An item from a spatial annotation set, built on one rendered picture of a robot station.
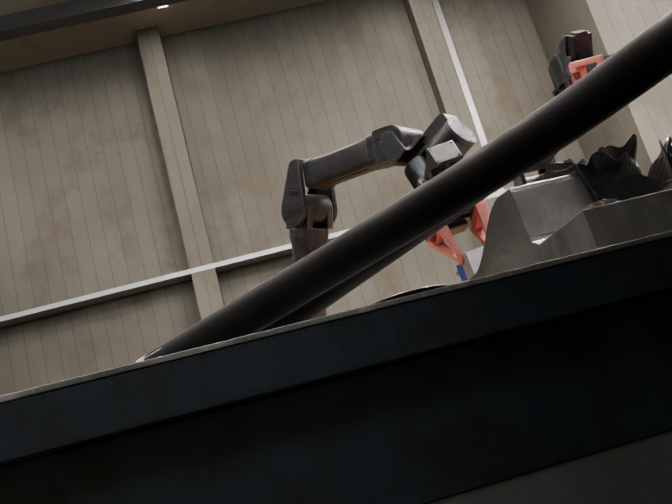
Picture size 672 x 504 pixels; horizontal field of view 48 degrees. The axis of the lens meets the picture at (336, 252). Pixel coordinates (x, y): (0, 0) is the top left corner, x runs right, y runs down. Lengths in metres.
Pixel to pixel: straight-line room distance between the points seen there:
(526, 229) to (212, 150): 9.58
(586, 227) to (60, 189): 10.01
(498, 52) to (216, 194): 4.40
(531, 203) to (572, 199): 0.05
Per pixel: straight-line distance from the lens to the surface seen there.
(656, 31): 0.48
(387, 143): 1.28
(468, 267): 1.16
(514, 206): 0.83
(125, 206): 10.25
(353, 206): 9.97
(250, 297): 0.56
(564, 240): 0.75
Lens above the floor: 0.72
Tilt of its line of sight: 14 degrees up
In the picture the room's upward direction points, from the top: 16 degrees counter-clockwise
